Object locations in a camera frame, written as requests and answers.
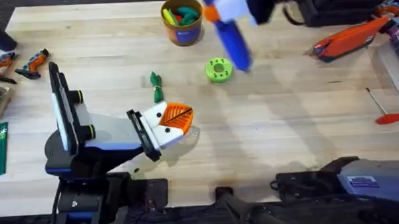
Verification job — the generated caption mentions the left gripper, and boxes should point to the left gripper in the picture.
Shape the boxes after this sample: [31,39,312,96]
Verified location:
[74,98,197,166]

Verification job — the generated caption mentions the green vegetable toy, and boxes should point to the green vegetable toy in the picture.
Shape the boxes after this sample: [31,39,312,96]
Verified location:
[149,70,165,104]

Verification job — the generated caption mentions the brown tub with toys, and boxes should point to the brown tub with toys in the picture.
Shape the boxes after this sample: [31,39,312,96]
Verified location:
[160,0,205,48]

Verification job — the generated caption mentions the green disc with holes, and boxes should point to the green disc with holes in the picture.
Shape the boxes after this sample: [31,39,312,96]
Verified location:
[203,56,235,84]

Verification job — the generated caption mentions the black upright left wrist plate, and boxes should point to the black upright left wrist plate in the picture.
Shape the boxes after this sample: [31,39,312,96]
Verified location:
[48,60,97,157]

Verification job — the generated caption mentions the orange hand tool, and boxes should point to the orange hand tool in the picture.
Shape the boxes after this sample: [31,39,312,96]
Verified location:
[301,15,395,64]

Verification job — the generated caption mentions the orange and black spare part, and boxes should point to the orange and black spare part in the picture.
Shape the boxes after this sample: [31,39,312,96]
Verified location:
[0,51,19,85]
[14,47,51,81]

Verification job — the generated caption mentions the clear plastic box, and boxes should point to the clear plastic box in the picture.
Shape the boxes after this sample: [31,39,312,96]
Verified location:
[374,25,399,97]

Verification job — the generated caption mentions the black rail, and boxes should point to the black rail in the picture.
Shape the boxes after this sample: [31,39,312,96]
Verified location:
[0,180,399,224]

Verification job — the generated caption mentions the red handled hex key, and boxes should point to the red handled hex key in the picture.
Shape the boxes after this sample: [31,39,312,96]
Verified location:
[365,86,399,126]

